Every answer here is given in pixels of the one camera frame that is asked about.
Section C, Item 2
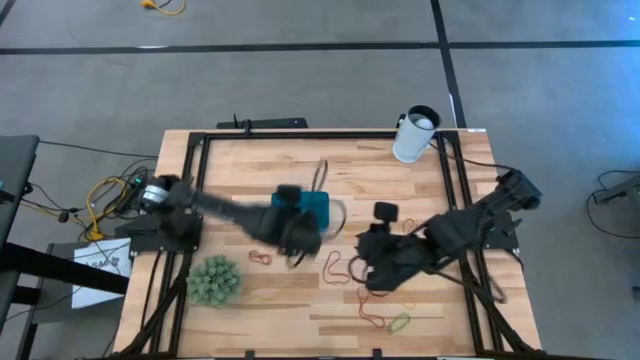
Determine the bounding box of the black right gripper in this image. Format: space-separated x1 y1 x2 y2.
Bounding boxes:
357 202 431 293

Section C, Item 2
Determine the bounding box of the dark grey desk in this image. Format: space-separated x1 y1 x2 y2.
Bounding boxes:
0 134 40 331

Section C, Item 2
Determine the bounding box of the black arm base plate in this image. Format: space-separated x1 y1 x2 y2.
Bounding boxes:
479 209 524 251
115 214 204 257

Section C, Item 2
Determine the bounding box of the black left wrist camera cable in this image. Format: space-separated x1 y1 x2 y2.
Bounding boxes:
310 158 348 240

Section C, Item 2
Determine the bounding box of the teal plastic bin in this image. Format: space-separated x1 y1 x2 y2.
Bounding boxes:
271 189 332 235

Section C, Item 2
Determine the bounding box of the black aluminium table frame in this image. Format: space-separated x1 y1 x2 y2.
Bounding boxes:
117 130 539 360

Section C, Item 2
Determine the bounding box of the light grey cylindrical cup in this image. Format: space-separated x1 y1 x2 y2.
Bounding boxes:
392 104 443 164

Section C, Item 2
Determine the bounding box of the green artificial plant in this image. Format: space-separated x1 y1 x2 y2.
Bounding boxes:
186 254 245 309

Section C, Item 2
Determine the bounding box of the black flat box with antenna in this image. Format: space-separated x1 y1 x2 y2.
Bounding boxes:
216 113 309 130

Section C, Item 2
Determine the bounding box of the yellow cable bundle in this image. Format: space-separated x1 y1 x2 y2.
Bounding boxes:
85 176 130 242

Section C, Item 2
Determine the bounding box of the green rubber band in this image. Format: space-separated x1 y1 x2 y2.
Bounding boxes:
387 312 412 335

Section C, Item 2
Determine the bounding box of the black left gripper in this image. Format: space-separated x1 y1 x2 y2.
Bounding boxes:
272 184 324 259

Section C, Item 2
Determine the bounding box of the black desk leg bar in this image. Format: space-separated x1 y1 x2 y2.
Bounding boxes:
0 243 130 296

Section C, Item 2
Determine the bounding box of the yellow floor cable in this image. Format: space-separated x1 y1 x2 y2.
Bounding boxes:
141 0 187 17

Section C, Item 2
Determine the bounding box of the white paper sheet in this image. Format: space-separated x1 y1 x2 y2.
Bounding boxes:
71 237 133 310

